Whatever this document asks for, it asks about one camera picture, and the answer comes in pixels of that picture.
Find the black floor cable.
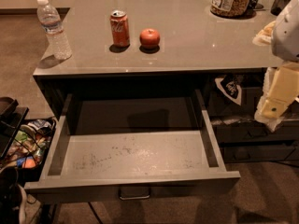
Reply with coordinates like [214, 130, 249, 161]
[88, 202, 104, 224]

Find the metal drawer handle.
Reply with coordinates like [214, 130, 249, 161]
[118, 187, 151, 201]

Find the orange soda can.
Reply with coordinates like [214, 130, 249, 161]
[110, 10, 130, 48]

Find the grey top drawer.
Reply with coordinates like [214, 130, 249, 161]
[25, 91, 240, 203]

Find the black tray stand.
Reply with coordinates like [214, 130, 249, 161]
[0, 97, 29, 160]

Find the bin of snack packets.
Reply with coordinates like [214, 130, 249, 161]
[1, 119, 56, 169]

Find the clear plastic water bottle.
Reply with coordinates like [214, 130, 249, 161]
[36, 0, 72, 61]

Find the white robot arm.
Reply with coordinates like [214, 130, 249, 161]
[253, 0, 299, 132]

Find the red apple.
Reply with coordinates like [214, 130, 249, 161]
[139, 28, 160, 49]

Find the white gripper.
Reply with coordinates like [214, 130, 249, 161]
[254, 62, 299, 132]

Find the black white snack bag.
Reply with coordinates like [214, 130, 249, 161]
[215, 75, 242, 105]

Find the grey counter cabinet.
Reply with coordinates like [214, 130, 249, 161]
[32, 0, 299, 165]

